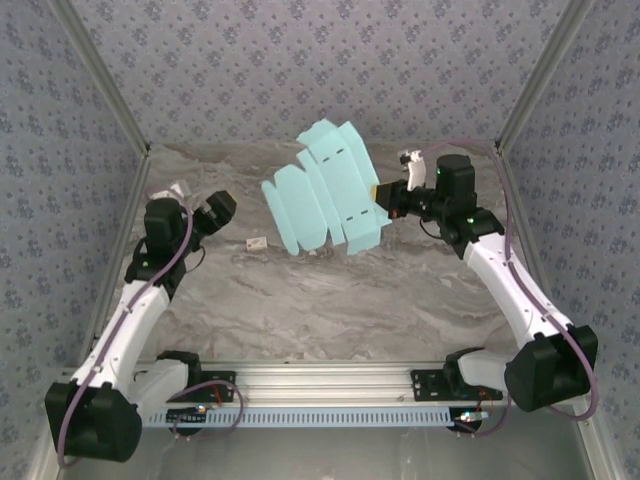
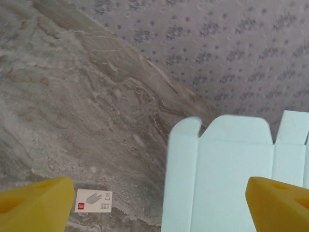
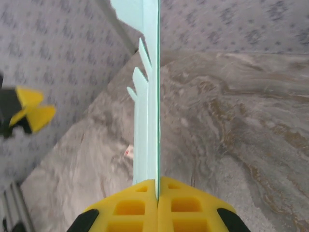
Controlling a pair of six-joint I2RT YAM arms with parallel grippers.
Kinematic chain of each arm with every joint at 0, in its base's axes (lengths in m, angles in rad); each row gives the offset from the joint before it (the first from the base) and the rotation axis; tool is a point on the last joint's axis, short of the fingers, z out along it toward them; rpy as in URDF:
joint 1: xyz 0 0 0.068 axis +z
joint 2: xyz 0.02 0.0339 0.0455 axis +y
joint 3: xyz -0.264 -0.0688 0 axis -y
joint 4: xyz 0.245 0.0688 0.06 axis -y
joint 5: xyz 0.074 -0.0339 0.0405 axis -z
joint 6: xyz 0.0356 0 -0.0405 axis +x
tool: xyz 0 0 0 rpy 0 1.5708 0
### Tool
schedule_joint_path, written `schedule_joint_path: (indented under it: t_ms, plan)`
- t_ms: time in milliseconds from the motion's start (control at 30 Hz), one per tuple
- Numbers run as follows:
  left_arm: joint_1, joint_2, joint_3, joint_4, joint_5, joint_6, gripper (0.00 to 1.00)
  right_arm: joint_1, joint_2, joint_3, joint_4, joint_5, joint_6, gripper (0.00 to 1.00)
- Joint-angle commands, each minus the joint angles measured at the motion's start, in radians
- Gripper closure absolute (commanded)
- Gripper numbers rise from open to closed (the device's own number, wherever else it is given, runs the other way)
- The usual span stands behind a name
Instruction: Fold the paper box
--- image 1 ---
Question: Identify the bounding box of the slotted light blue cable duct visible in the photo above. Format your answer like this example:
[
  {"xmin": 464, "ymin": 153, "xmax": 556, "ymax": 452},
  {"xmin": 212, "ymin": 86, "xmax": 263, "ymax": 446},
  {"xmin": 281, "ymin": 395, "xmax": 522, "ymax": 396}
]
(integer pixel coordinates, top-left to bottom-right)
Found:
[{"xmin": 142, "ymin": 405, "xmax": 501, "ymax": 429}]

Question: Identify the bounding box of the aluminium table side rail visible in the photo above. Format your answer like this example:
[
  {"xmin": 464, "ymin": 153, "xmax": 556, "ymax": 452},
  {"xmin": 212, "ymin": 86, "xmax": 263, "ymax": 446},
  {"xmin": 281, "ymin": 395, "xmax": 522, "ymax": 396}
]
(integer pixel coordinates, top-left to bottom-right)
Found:
[
  {"xmin": 494, "ymin": 149, "xmax": 574, "ymax": 364},
  {"xmin": 79, "ymin": 149, "xmax": 151, "ymax": 364}
]

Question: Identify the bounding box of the grey metal lower panel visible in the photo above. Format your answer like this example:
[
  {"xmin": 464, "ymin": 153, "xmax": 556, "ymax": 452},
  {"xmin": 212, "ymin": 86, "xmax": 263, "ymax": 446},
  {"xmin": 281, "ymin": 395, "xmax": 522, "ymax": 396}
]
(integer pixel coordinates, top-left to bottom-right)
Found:
[{"xmin": 134, "ymin": 427, "xmax": 586, "ymax": 480}]

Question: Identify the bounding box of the small black controller board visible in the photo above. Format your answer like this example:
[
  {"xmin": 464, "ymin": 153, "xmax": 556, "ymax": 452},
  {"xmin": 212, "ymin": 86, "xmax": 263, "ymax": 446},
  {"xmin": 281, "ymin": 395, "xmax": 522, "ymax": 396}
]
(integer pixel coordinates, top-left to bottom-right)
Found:
[
  {"xmin": 166, "ymin": 407, "xmax": 209, "ymax": 427},
  {"xmin": 452, "ymin": 409, "xmax": 489, "ymax": 432}
]

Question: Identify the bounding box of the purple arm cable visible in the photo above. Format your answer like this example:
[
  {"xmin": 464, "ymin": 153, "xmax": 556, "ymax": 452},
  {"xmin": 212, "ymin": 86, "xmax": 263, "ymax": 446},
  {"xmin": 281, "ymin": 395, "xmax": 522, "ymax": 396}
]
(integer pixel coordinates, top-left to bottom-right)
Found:
[
  {"xmin": 419, "ymin": 139, "xmax": 601, "ymax": 439},
  {"xmin": 55, "ymin": 197, "xmax": 245, "ymax": 469}
]

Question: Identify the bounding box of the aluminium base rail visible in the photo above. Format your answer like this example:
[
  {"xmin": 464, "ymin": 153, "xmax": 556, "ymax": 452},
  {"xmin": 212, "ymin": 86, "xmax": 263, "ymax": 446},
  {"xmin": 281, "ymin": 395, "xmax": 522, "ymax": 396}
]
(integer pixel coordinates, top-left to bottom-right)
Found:
[{"xmin": 57, "ymin": 360, "xmax": 599, "ymax": 405}]

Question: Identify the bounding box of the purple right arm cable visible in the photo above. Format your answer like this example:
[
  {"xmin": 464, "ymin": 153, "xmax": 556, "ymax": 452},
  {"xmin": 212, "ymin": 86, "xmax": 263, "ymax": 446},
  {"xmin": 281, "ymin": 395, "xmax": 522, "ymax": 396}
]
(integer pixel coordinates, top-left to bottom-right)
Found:
[{"xmin": 419, "ymin": 139, "xmax": 601, "ymax": 439}]

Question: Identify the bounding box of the aluminium table end rail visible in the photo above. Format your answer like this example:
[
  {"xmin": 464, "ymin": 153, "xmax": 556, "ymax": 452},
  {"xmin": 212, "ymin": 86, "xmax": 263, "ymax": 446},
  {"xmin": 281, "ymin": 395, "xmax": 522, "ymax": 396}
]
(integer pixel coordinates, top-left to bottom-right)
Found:
[{"xmin": 148, "ymin": 141, "xmax": 497, "ymax": 150}]

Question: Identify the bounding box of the light blue paper box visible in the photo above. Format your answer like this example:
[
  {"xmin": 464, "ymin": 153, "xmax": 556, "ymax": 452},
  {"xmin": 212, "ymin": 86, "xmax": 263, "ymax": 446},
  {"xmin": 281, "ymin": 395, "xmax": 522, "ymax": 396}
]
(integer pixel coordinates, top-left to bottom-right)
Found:
[{"xmin": 260, "ymin": 119, "xmax": 392, "ymax": 256}]

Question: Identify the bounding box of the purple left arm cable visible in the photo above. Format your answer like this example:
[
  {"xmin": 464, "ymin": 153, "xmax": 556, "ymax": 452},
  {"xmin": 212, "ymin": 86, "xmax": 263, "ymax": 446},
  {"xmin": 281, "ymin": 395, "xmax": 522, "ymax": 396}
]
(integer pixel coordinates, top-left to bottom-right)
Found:
[{"xmin": 55, "ymin": 197, "xmax": 245, "ymax": 469}]

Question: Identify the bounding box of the aluminium frame post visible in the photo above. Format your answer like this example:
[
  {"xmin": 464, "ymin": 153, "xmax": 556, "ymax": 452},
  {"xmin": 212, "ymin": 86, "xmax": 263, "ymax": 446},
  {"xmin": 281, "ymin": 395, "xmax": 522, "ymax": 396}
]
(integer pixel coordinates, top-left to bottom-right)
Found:
[
  {"xmin": 49, "ymin": 0, "xmax": 152, "ymax": 159},
  {"xmin": 493, "ymin": 0, "xmax": 599, "ymax": 156}
]

